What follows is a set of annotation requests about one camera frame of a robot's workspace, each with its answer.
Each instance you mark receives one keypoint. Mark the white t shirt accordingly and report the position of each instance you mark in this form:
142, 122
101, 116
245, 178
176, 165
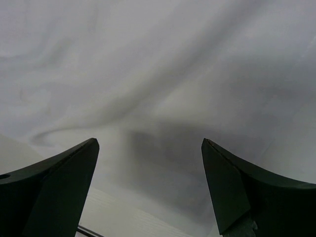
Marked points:
150, 79

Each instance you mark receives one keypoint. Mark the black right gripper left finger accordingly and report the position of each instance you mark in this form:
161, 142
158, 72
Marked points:
46, 199

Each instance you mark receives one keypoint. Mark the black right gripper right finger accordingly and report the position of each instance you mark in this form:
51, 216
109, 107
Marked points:
249, 201

